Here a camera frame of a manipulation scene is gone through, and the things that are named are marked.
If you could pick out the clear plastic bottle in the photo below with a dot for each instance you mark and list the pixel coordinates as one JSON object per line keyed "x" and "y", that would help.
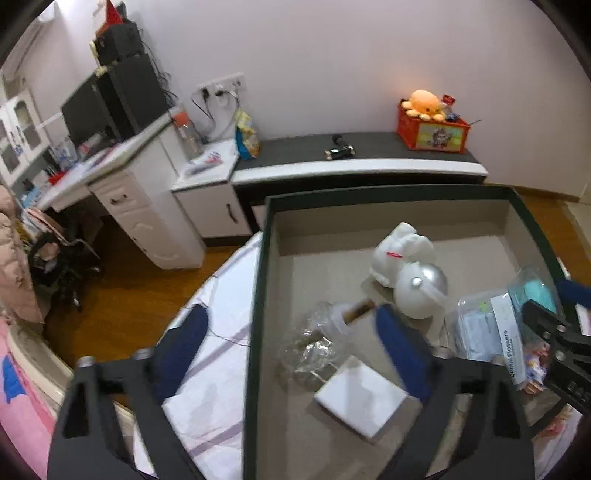
{"x": 314, "y": 355}

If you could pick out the black computer monitor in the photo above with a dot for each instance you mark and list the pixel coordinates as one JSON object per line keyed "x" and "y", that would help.
{"x": 83, "y": 115}

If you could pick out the baby doll figurine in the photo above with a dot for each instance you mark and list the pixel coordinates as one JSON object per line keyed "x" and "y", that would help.
{"x": 535, "y": 364}

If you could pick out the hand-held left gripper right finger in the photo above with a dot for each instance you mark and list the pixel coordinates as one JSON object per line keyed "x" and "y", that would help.
{"x": 401, "y": 350}

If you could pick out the pink printed packet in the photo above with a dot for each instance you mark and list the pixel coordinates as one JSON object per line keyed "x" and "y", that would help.
{"x": 203, "y": 164}

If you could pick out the small cream stand lamp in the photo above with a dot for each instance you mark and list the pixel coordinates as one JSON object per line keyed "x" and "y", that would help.
{"x": 98, "y": 57}

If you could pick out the red pencil case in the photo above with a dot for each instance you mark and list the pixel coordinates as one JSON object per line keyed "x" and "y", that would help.
{"x": 55, "y": 177}

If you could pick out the white wall outlet strip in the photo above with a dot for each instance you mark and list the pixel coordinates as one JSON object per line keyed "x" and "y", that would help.
{"x": 221, "y": 85}

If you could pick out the teal ball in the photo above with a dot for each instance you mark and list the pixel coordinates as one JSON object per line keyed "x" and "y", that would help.
{"x": 535, "y": 290}

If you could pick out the pink padded jacket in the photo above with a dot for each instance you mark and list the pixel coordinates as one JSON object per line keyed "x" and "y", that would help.
{"x": 16, "y": 258}

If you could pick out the black white low cabinet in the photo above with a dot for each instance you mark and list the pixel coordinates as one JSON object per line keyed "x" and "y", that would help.
{"x": 300, "y": 154}

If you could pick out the red white packet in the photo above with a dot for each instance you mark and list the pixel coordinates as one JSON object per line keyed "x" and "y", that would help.
{"x": 449, "y": 101}

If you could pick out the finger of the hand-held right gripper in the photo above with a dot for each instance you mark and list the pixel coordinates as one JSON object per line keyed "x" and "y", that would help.
{"x": 575, "y": 293}
{"x": 549, "y": 323}

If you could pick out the white glass-door cabinet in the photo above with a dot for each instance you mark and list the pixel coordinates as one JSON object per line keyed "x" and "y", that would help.
{"x": 21, "y": 134}

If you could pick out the pink blanket with blue print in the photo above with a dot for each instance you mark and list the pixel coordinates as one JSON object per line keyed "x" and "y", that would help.
{"x": 18, "y": 392}

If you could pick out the clear dental floss box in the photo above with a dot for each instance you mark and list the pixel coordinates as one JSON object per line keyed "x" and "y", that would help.
{"x": 480, "y": 332}

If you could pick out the blue white box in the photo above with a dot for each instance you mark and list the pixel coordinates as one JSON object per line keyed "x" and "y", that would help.
{"x": 64, "y": 154}

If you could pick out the white charger box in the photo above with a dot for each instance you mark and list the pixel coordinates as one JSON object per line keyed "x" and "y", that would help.
{"x": 360, "y": 397}

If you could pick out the black speaker box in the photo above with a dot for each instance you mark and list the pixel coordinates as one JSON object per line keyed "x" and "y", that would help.
{"x": 120, "y": 44}

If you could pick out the light pink garment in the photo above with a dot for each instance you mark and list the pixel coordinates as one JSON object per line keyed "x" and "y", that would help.
{"x": 44, "y": 230}

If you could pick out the white desk lamp bar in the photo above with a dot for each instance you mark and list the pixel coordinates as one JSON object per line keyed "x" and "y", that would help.
{"x": 51, "y": 121}

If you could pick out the black office chair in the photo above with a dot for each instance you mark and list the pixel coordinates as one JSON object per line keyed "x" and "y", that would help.
{"x": 69, "y": 267}

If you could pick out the white nightstand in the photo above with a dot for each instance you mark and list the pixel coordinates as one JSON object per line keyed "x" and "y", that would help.
{"x": 207, "y": 203}

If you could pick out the white desk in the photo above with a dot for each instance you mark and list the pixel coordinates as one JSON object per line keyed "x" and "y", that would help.
{"x": 138, "y": 198}

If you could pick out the black computer tower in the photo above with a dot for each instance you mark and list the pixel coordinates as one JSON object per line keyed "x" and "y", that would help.
{"x": 131, "y": 94}

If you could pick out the black handheld device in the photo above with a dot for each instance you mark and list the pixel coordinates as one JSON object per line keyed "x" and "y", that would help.
{"x": 339, "y": 148}

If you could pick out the orange printed storage crate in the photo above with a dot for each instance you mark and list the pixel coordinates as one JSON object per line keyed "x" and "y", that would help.
{"x": 434, "y": 134}

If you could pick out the orange octopus plush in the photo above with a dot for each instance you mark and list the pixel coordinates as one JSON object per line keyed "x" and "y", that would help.
{"x": 422, "y": 104}

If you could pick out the pink book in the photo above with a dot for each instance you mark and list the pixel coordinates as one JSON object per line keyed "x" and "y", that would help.
{"x": 99, "y": 159}

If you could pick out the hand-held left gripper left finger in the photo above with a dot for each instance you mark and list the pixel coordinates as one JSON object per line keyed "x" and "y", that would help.
{"x": 184, "y": 344}

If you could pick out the orange-capped water bottle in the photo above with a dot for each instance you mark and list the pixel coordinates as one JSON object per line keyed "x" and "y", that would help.
{"x": 188, "y": 136}

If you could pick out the yellow blue snack bag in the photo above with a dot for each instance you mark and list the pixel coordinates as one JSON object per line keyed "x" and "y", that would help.
{"x": 247, "y": 136}

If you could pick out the white figurine with silver ball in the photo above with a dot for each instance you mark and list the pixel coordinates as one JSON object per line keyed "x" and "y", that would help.
{"x": 401, "y": 254}

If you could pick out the red paper bag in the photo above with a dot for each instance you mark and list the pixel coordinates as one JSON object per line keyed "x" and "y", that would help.
{"x": 113, "y": 14}

